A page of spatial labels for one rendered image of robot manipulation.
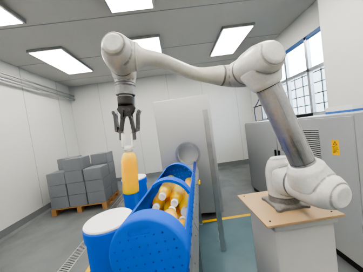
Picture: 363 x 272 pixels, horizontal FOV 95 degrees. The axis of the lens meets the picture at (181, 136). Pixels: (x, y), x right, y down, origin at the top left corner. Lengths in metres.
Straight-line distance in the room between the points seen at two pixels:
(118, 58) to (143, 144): 5.27
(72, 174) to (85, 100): 2.92
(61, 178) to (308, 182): 4.35
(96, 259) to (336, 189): 1.15
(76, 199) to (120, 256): 3.83
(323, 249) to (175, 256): 0.79
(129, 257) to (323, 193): 0.76
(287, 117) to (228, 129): 5.21
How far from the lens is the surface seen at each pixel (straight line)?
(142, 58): 0.69
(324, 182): 0.89
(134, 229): 0.67
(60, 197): 4.68
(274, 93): 0.79
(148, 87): 5.94
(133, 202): 1.98
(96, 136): 6.30
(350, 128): 1.98
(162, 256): 0.69
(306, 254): 1.18
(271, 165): 1.06
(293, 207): 1.12
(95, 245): 1.13
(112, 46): 0.64
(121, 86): 0.80
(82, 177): 4.31
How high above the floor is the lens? 1.51
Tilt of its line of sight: 2 degrees down
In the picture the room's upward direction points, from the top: 8 degrees counter-clockwise
